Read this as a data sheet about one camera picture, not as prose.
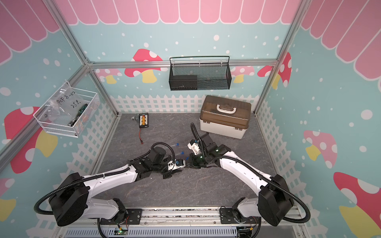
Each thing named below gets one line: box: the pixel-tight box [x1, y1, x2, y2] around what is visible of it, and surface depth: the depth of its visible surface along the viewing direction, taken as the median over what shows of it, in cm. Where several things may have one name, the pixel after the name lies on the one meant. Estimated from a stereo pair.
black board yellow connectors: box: [138, 112, 149, 129], surface depth 115 cm
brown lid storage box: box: [198, 95, 252, 140], surface depth 96 cm
